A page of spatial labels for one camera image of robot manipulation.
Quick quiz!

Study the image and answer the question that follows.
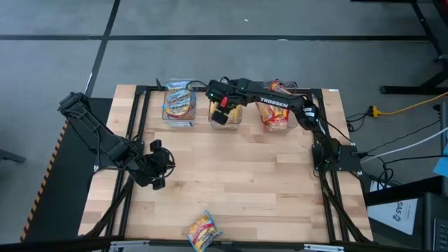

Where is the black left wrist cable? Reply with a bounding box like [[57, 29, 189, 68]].
[[161, 146, 176, 180]]

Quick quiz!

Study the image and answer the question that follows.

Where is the clear plastic bin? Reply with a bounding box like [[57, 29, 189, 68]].
[[257, 80, 299, 134], [161, 78, 199, 127], [209, 78, 246, 130]]

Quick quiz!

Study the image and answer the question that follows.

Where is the black beam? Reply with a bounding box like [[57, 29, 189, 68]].
[[0, 234, 448, 252]]

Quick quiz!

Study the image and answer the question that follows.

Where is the white cable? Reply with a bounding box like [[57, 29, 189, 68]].
[[360, 126, 448, 164]]

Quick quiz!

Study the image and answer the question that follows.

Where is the dark floor stand foot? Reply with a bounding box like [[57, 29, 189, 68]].
[[0, 148, 27, 165]]

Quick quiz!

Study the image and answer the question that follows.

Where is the yellow extension cable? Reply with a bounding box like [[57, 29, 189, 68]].
[[366, 91, 448, 118]]

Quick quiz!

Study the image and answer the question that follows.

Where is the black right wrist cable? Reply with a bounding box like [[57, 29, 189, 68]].
[[184, 79, 211, 92]]

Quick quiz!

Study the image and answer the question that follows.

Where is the black desk leg frame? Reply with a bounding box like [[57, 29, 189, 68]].
[[351, 0, 448, 96]]

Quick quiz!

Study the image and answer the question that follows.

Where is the black equipment case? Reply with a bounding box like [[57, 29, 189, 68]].
[[363, 174, 448, 252]]

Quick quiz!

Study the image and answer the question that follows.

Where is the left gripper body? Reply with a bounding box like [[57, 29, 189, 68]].
[[134, 150, 172, 188]]

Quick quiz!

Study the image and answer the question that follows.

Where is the black coiled cable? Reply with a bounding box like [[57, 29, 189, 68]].
[[369, 164, 398, 188]]

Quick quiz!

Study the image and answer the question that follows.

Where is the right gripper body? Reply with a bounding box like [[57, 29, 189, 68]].
[[205, 78, 248, 109]]

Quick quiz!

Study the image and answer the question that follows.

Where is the black platform with hazard stripe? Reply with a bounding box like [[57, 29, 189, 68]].
[[20, 97, 118, 243]]

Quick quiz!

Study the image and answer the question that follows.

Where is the white paper sign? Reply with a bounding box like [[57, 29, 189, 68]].
[[366, 180, 419, 236]]

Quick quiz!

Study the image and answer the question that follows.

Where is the black aluminium table frame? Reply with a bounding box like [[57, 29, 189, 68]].
[[83, 83, 375, 246]]

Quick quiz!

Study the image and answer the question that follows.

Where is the silver bracket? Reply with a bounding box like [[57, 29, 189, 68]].
[[302, 244, 346, 252], [108, 239, 151, 252]]

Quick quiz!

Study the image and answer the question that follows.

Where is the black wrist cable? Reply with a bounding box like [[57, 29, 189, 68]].
[[161, 146, 176, 180], [184, 79, 211, 92]]

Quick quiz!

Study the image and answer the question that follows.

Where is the black power cable loop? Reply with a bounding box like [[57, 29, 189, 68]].
[[345, 111, 372, 133]]

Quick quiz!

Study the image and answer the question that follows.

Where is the blue paper sheet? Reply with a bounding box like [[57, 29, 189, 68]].
[[433, 142, 448, 178]]

